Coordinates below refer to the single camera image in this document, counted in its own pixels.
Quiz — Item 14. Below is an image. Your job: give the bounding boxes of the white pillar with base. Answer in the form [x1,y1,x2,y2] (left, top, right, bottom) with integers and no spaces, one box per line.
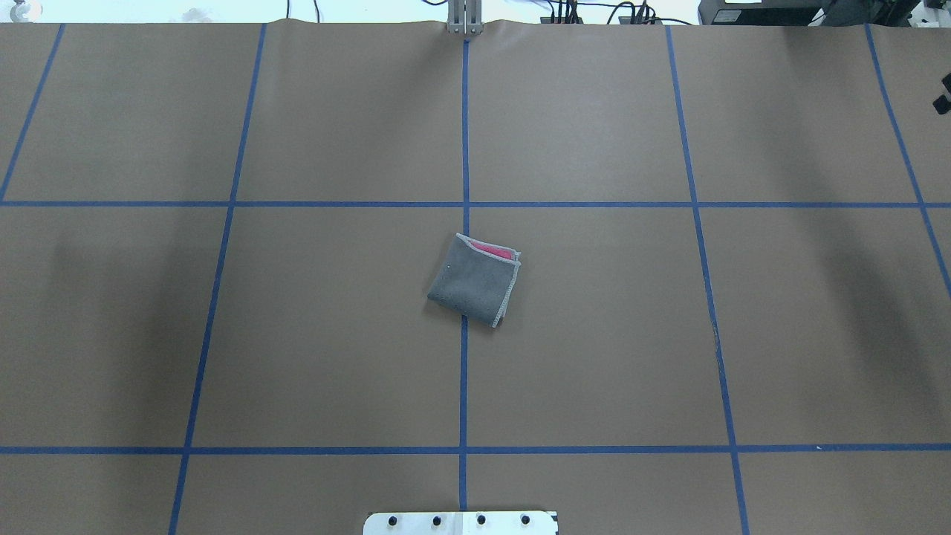
[363,510,559,534]

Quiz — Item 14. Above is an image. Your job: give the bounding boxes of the black box with label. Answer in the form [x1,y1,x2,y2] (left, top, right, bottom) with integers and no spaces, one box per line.
[697,1,822,26]

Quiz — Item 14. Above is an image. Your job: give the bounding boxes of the pink and grey towel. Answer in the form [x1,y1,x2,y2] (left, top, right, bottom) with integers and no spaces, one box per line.
[427,233,521,328]

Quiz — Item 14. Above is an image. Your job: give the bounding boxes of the round metal table grommet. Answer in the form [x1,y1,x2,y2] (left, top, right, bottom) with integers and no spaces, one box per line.
[7,0,43,23]

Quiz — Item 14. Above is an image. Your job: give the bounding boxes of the aluminium frame post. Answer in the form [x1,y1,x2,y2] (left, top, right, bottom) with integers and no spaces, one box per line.
[445,0,484,36]

